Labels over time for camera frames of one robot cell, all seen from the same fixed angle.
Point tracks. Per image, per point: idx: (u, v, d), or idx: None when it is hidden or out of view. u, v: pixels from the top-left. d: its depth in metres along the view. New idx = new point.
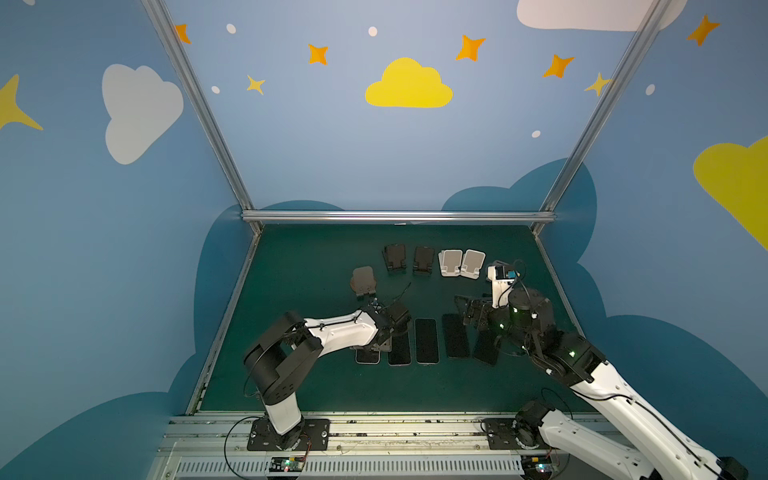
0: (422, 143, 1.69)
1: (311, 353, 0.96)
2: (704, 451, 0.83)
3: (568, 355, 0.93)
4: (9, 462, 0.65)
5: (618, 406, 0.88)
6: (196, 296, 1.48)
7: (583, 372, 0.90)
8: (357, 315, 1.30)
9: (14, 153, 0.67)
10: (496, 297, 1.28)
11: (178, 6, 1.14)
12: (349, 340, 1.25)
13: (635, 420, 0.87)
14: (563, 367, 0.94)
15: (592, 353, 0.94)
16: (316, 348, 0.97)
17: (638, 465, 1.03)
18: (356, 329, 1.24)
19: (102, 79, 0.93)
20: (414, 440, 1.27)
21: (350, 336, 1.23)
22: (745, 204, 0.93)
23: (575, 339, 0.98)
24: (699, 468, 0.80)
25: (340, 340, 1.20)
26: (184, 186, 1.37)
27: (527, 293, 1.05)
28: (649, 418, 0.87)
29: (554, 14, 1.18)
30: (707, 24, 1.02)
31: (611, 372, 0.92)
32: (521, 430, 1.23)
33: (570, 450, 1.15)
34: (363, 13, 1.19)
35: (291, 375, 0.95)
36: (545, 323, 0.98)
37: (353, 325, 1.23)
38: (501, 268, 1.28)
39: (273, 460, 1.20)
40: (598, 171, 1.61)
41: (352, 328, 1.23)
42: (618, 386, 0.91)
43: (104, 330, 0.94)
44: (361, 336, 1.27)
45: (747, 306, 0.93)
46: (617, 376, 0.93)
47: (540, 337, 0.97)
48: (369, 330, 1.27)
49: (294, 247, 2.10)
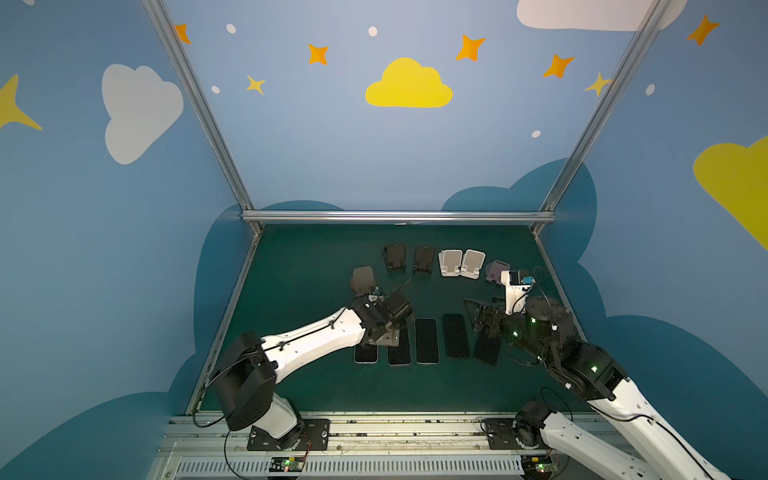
0: (422, 143, 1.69)
1: (264, 381, 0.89)
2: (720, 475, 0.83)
3: (589, 369, 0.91)
4: (9, 462, 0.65)
5: (640, 426, 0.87)
6: (196, 295, 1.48)
7: (605, 389, 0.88)
8: (334, 319, 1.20)
9: (14, 153, 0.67)
10: (510, 304, 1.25)
11: (178, 6, 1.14)
12: (325, 348, 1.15)
13: (654, 440, 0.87)
14: (582, 382, 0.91)
15: (612, 368, 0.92)
16: (269, 375, 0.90)
17: (642, 476, 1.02)
18: (332, 337, 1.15)
19: (103, 79, 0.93)
20: (414, 440, 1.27)
21: (324, 346, 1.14)
22: (745, 203, 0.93)
23: (595, 351, 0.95)
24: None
25: (310, 352, 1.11)
26: (184, 186, 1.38)
27: (547, 303, 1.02)
28: (668, 438, 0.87)
29: (554, 14, 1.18)
30: (707, 24, 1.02)
31: (631, 389, 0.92)
32: (521, 430, 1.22)
33: (573, 454, 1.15)
34: (363, 13, 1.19)
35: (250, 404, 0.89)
36: (564, 335, 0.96)
37: (328, 334, 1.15)
38: (516, 274, 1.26)
39: (273, 460, 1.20)
40: (598, 171, 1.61)
41: (325, 337, 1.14)
42: (639, 404, 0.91)
43: (104, 330, 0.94)
44: (342, 341, 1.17)
45: (748, 306, 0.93)
46: (638, 394, 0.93)
47: (559, 349, 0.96)
48: (352, 333, 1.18)
49: (295, 248, 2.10)
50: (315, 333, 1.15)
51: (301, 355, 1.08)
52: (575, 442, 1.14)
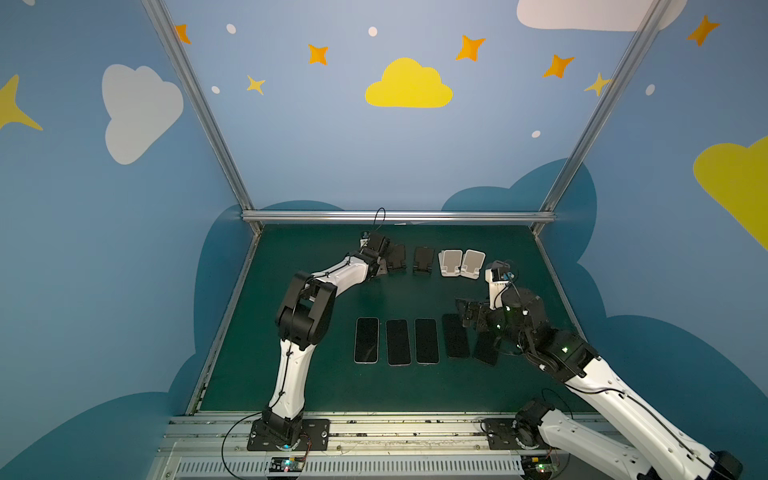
0: (421, 143, 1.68)
1: (330, 293, 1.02)
2: (697, 445, 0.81)
3: (561, 351, 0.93)
4: (9, 462, 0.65)
5: (608, 398, 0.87)
6: (196, 296, 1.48)
7: (575, 367, 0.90)
8: (349, 259, 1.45)
9: (14, 153, 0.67)
10: (493, 298, 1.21)
11: (178, 6, 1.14)
12: (351, 280, 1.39)
13: (628, 414, 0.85)
14: (556, 364, 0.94)
15: (585, 349, 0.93)
16: (330, 287, 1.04)
17: (635, 462, 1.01)
18: (352, 268, 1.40)
19: (103, 79, 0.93)
20: (414, 440, 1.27)
21: (349, 277, 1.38)
22: (745, 204, 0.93)
23: (568, 336, 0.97)
24: (692, 462, 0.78)
25: (344, 281, 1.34)
26: (184, 186, 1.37)
27: (517, 290, 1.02)
28: (641, 412, 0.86)
29: (554, 13, 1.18)
30: (707, 24, 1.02)
31: (603, 367, 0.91)
32: (521, 430, 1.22)
33: (570, 450, 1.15)
34: (363, 13, 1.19)
35: (323, 318, 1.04)
36: (537, 320, 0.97)
37: (349, 266, 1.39)
38: (496, 270, 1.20)
39: (273, 460, 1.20)
40: (598, 171, 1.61)
41: (349, 268, 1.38)
42: (610, 381, 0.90)
43: (103, 330, 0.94)
44: (357, 273, 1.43)
45: (747, 306, 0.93)
46: (610, 371, 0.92)
47: (533, 335, 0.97)
48: (362, 264, 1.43)
49: (295, 248, 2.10)
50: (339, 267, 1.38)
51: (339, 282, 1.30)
52: (574, 438, 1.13)
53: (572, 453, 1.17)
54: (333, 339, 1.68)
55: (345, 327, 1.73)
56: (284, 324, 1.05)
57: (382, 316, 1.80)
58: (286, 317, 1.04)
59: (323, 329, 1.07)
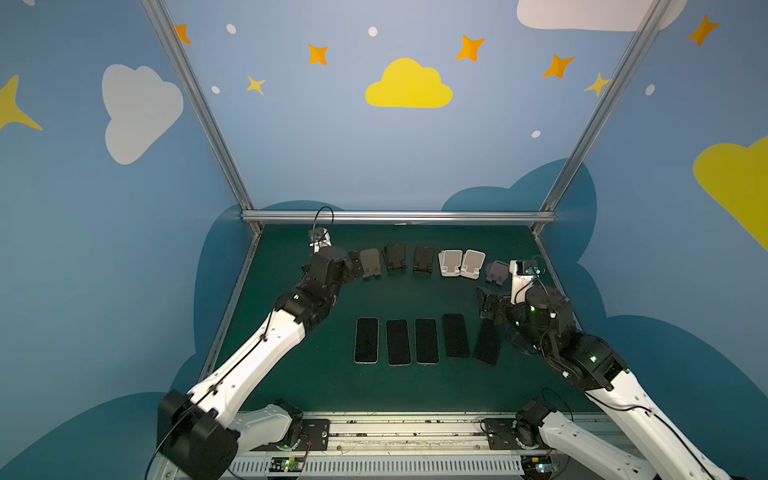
0: (421, 143, 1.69)
1: (208, 434, 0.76)
2: (719, 471, 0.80)
3: (588, 359, 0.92)
4: (10, 461, 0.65)
5: (634, 413, 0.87)
6: (196, 296, 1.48)
7: (602, 378, 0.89)
8: (265, 331, 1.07)
9: (14, 153, 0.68)
10: (515, 293, 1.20)
11: (178, 6, 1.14)
12: (268, 364, 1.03)
13: (652, 433, 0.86)
14: (580, 371, 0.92)
15: (612, 359, 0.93)
16: (210, 426, 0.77)
17: (638, 471, 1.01)
18: (269, 349, 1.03)
19: (103, 79, 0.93)
20: (414, 440, 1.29)
21: (262, 363, 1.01)
22: (745, 204, 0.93)
23: (596, 342, 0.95)
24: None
25: (252, 375, 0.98)
26: (184, 186, 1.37)
27: (546, 291, 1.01)
28: (666, 432, 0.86)
29: (553, 13, 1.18)
30: (707, 24, 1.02)
31: (631, 381, 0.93)
32: (521, 429, 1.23)
33: (571, 453, 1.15)
34: (362, 13, 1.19)
35: (211, 460, 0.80)
36: (563, 324, 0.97)
37: (265, 348, 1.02)
38: (521, 264, 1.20)
39: (273, 460, 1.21)
40: (598, 171, 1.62)
41: (264, 353, 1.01)
42: (638, 397, 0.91)
43: (104, 330, 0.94)
44: (284, 346, 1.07)
45: (747, 307, 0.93)
46: (637, 387, 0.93)
47: (557, 338, 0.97)
48: (291, 333, 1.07)
49: (295, 248, 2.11)
50: (249, 356, 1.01)
51: (240, 386, 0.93)
52: (573, 442, 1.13)
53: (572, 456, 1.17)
54: (333, 339, 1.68)
55: (345, 327, 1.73)
56: None
57: (382, 316, 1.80)
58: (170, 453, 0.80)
59: (221, 462, 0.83)
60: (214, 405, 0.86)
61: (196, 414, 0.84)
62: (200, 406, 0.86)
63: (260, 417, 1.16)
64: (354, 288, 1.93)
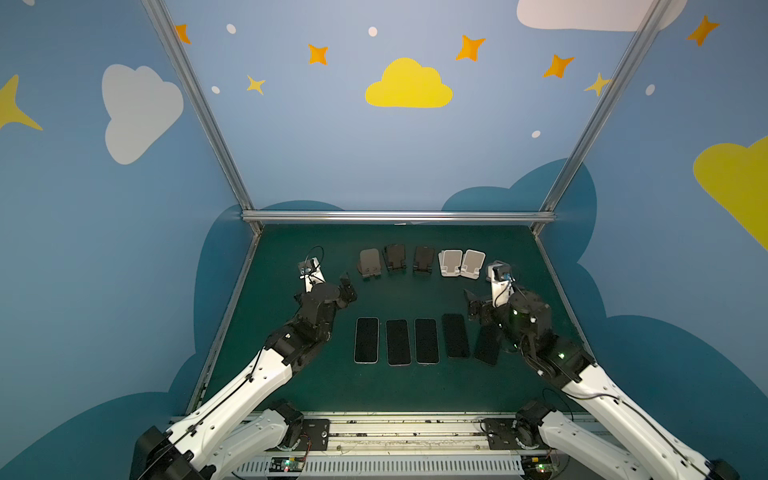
0: (421, 143, 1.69)
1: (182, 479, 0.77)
2: (691, 451, 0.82)
3: (559, 357, 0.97)
4: (10, 462, 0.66)
5: (597, 401, 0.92)
6: (196, 296, 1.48)
7: (572, 373, 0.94)
8: (252, 369, 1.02)
9: (15, 153, 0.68)
10: (495, 298, 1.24)
11: (177, 6, 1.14)
12: (252, 404, 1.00)
13: (622, 419, 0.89)
14: (553, 370, 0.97)
15: (581, 356, 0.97)
16: (185, 470, 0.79)
17: (636, 469, 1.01)
18: (253, 390, 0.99)
19: (103, 79, 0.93)
20: (414, 440, 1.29)
21: (245, 405, 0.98)
22: (745, 204, 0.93)
23: (567, 341, 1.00)
24: (685, 468, 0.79)
25: (233, 417, 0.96)
26: (184, 187, 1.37)
27: (528, 297, 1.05)
28: (636, 417, 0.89)
29: (553, 13, 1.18)
30: (707, 24, 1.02)
31: (599, 374, 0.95)
32: (521, 429, 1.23)
33: (570, 453, 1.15)
34: (362, 13, 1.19)
35: None
36: (541, 327, 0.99)
37: (249, 388, 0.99)
38: (497, 270, 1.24)
39: (273, 460, 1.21)
40: (598, 171, 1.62)
41: (247, 393, 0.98)
42: (605, 386, 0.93)
43: (104, 331, 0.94)
44: (270, 387, 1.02)
45: (746, 307, 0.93)
46: (605, 377, 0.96)
47: (536, 340, 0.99)
48: (278, 375, 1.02)
49: (295, 248, 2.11)
50: (234, 394, 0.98)
51: (219, 428, 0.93)
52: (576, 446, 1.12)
53: (574, 457, 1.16)
54: (333, 339, 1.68)
55: (345, 327, 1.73)
56: None
57: (382, 316, 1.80)
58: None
59: None
60: (190, 448, 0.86)
61: (172, 455, 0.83)
62: (176, 447, 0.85)
63: (250, 433, 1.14)
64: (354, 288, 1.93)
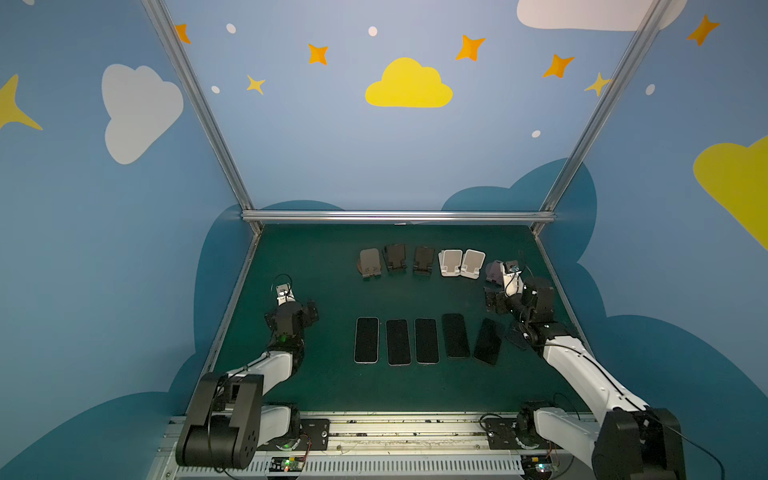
0: (421, 144, 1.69)
1: (254, 383, 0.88)
2: (635, 396, 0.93)
3: (545, 329, 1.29)
4: (9, 462, 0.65)
5: (561, 351, 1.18)
6: (196, 296, 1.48)
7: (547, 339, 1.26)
8: (268, 352, 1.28)
9: (13, 153, 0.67)
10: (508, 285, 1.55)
11: (178, 6, 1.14)
12: (275, 373, 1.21)
13: (577, 365, 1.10)
14: (538, 336, 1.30)
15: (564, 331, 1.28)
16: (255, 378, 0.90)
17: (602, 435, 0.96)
18: (275, 361, 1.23)
19: (103, 79, 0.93)
20: (414, 440, 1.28)
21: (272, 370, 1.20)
22: (745, 205, 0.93)
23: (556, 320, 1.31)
24: (618, 399, 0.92)
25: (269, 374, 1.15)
26: (184, 186, 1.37)
27: (539, 279, 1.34)
28: (592, 368, 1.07)
29: (553, 13, 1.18)
30: (707, 24, 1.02)
31: (572, 341, 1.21)
32: (519, 417, 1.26)
33: (559, 438, 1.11)
34: (362, 13, 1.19)
35: (251, 422, 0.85)
36: (542, 303, 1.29)
37: (271, 359, 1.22)
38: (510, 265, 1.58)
39: (273, 460, 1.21)
40: (598, 171, 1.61)
41: (272, 362, 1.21)
42: (576, 347, 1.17)
43: (104, 330, 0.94)
44: (282, 366, 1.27)
45: (747, 307, 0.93)
46: (579, 344, 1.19)
47: (534, 312, 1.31)
48: (285, 356, 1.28)
49: (295, 248, 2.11)
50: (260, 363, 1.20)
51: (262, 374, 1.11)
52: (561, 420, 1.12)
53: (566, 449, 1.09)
54: (332, 339, 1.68)
55: (345, 326, 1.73)
56: (191, 451, 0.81)
57: (382, 316, 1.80)
58: (188, 446, 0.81)
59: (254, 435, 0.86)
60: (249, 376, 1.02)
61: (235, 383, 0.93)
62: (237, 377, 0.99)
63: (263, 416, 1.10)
64: (354, 288, 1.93)
